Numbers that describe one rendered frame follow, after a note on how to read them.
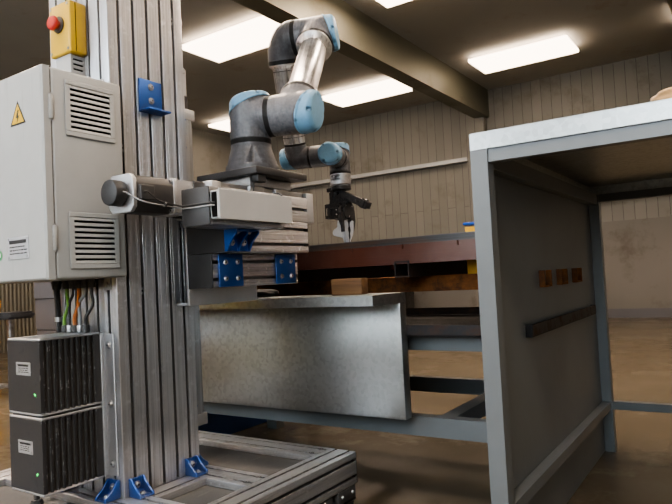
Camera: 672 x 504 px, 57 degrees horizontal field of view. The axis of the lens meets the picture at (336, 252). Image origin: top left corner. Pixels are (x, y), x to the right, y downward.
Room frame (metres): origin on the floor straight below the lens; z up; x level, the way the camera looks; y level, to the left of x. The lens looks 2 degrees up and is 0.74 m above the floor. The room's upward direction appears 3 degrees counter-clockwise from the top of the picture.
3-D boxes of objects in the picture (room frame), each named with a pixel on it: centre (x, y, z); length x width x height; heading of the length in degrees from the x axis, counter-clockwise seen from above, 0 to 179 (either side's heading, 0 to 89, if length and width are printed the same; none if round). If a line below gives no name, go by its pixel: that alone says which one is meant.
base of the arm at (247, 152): (1.77, 0.23, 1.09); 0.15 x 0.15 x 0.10
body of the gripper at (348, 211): (2.22, -0.02, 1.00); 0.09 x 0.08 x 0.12; 57
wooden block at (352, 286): (1.93, -0.04, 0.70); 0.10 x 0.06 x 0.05; 68
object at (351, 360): (2.25, 0.35, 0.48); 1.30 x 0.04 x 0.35; 57
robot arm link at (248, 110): (1.77, 0.22, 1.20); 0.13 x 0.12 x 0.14; 75
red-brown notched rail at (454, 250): (2.17, 0.16, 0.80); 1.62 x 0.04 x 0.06; 57
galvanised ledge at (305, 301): (2.18, 0.39, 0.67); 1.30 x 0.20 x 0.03; 57
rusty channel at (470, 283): (2.32, 0.06, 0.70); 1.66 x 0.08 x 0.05; 57
